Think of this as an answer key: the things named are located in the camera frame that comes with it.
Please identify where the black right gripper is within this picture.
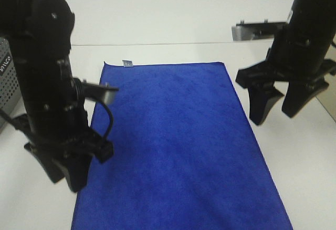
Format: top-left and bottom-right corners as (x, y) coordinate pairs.
(236, 25), (335, 125)

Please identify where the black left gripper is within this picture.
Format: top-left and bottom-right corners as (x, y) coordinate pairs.
(10, 43), (113, 193)

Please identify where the blue microfibre towel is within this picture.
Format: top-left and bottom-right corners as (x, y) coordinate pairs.
(71, 62), (292, 229)

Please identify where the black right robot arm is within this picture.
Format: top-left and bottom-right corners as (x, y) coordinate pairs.
(232, 0), (335, 125)

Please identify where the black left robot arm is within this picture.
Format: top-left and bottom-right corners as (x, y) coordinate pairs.
(1, 0), (118, 192)

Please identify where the grey perforated plastic basket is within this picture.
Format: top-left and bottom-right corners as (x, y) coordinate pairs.
(1, 37), (22, 115)

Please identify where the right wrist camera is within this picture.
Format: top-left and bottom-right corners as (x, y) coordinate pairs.
(232, 20), (287, 41)

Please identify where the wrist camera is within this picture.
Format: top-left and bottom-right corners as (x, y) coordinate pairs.
(71, 78), (119, 105)
(232, 20), (287, 41)

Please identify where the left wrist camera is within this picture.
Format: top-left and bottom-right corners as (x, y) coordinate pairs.
(71, 78), (119, 105)

